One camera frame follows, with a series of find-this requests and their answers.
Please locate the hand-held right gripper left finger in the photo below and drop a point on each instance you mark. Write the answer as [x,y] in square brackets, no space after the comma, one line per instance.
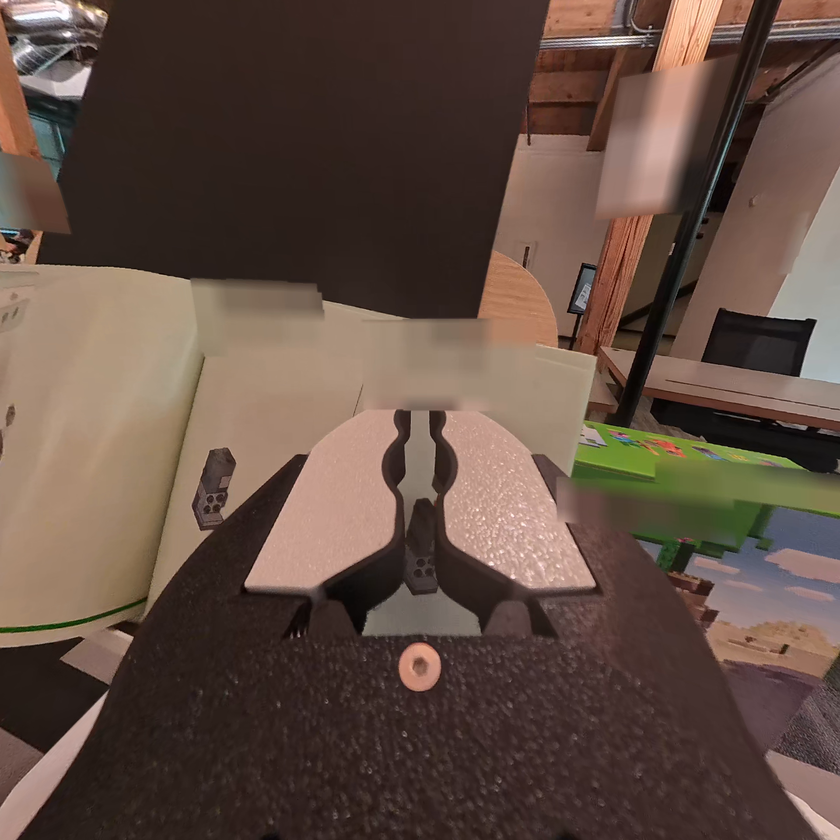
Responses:
[321,512]

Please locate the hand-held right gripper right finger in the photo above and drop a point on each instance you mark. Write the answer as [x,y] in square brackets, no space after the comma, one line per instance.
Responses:
[512,512]

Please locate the sign stand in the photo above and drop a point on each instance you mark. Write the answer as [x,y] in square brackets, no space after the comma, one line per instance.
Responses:
[584,289]

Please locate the instruction booklet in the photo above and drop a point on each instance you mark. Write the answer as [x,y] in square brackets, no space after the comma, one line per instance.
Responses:
[98,426]

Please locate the pale wooden table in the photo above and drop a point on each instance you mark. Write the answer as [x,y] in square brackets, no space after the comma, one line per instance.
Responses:
[722,387]

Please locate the green toy set box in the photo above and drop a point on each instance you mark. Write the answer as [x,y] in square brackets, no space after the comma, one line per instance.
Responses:
[754,590]

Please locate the black pole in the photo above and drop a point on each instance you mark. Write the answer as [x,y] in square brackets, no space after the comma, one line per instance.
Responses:
[669,295]

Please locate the black mesh office chair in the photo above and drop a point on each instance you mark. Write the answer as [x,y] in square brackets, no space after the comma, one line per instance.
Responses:
[754,344]

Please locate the black flat panel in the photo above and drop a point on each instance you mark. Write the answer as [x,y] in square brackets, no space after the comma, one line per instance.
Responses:
[295,131]

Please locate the wooden post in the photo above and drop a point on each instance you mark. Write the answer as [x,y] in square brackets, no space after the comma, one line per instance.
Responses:
[623,275]

